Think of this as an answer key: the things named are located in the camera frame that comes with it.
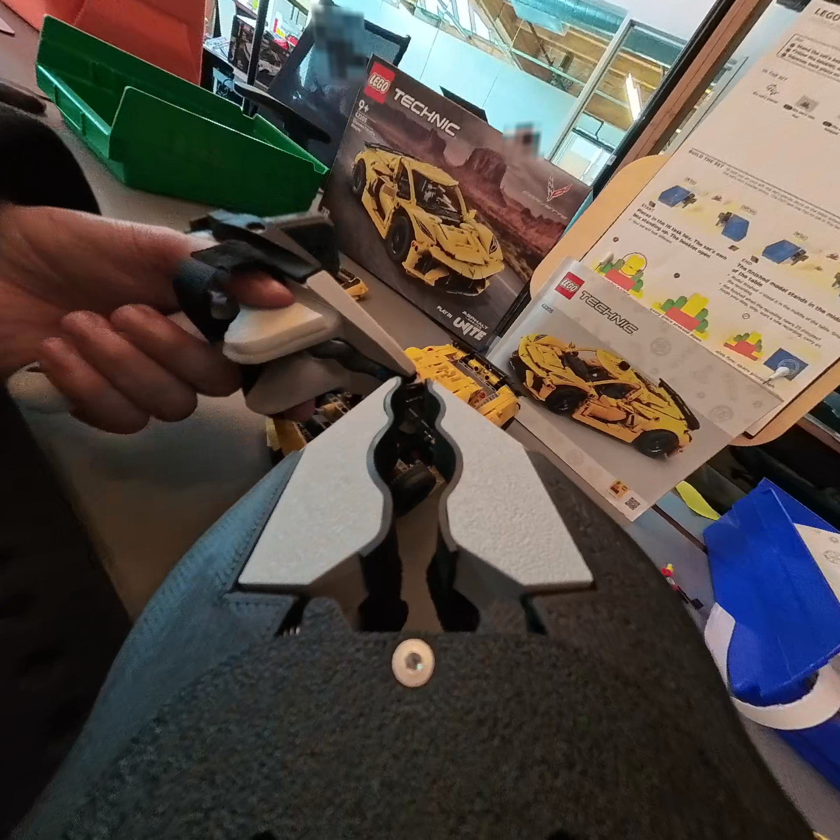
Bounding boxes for white paper strip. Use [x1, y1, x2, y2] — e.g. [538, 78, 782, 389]
[705, 604, 840, 731]

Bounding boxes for yellow plastic strip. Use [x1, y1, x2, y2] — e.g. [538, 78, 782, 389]
[675, 480, 721, 521]

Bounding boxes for printed paper sheets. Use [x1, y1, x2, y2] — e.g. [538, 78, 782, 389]
[791, 521, 840, 572]

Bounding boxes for black mesh office chair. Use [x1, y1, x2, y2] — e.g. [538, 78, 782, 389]
[233, 20, 411, 165]

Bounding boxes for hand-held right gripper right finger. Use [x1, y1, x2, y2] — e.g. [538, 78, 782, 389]
[425, 379, 595, 631]

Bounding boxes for green plastic bin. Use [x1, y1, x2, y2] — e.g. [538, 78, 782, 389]
[36, 14, 329, 216]

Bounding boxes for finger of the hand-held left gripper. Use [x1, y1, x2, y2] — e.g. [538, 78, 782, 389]
[306, 271, 419, 382]
[243, 354, 391, 419]

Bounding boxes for person's left hand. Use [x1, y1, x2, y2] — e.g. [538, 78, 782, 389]
[0, 205, 298, 435]

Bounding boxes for printed task instruction sheet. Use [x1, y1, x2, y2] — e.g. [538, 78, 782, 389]
[581, 0, 840, 403]

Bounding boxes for wooden display board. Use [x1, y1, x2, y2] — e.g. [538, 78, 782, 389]
[532, 0, 840, 447]

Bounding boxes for red paper bag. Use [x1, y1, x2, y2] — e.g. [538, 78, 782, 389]
[13, 0, 214, 85]

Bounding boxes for toy car packaging box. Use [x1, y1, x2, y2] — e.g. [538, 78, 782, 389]
[322, 56, 595, 349]

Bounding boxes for yellow toy brick car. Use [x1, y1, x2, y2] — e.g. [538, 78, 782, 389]
[266, 344, 522, 519]

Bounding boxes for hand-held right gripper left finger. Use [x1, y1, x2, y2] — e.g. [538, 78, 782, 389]
[238, 377, 403, 631]

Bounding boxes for white car instruction manual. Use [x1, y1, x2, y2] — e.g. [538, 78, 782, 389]
[489, 259, 785, 522]

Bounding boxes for blue plastic storage bin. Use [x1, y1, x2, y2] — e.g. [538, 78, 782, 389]
[703, 479, 840, 791]

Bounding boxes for scattered red black brick pieces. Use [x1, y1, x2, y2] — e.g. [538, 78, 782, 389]
[661, 563, 703, 611]

